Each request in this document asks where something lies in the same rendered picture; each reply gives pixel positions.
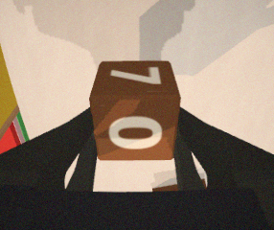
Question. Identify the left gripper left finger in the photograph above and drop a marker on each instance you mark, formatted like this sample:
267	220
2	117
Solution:
43	161

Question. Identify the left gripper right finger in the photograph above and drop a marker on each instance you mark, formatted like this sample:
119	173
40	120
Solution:
228	161

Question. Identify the brown wooden tray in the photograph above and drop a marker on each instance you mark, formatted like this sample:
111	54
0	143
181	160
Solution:
172	187

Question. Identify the brown wooden number cube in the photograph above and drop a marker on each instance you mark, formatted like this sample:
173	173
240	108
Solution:
135	107

